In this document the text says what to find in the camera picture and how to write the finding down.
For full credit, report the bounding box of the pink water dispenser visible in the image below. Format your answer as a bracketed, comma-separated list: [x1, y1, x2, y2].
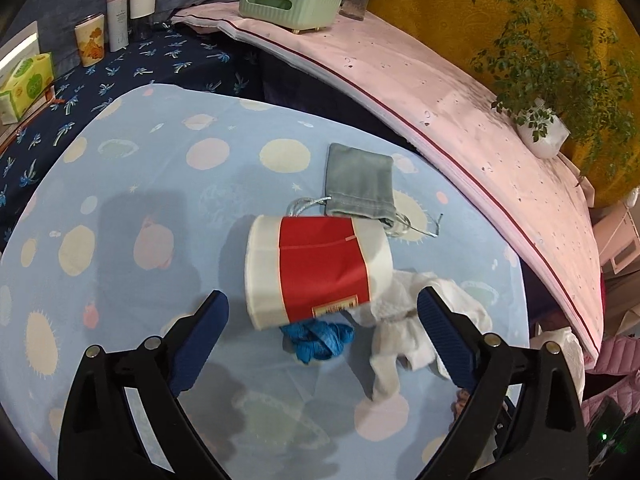
[589, 203, 639, 275]

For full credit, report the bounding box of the white tissue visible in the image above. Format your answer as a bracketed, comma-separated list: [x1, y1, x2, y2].
[348, 271, 492, 402]

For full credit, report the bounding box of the red and white paper cup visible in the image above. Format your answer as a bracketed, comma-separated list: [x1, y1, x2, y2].
[244, 216, 393, 330]

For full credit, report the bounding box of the potted green plant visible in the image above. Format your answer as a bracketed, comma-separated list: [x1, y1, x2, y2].
[471, 0, 639, 160]

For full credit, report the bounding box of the navy patterned cloth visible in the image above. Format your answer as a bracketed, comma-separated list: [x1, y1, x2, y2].
[1, 24, 264, 246]

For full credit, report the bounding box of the white cosmetic tube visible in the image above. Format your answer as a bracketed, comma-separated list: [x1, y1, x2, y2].
[106, 0, 128, 52]

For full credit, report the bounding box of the pink puffer jacket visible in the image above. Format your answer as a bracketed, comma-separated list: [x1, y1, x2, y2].
[582, 336, 639, 425]

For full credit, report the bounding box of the blue wrapper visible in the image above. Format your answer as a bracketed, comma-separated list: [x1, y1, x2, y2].
[280, 320, 355, 365]

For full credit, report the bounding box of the green yellow carton box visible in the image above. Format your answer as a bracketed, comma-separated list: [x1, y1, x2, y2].
[0, 52, 54, 125]

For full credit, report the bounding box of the pink table cover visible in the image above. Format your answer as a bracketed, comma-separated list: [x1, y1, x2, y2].
[176, 2, 604, 367]

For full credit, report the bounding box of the light blue dotted tablecloth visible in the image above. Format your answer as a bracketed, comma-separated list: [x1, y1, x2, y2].
[1, 84, 528, 479]

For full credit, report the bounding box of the green tissue box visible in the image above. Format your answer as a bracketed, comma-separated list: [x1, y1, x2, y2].
[239, 0, 343, 34]

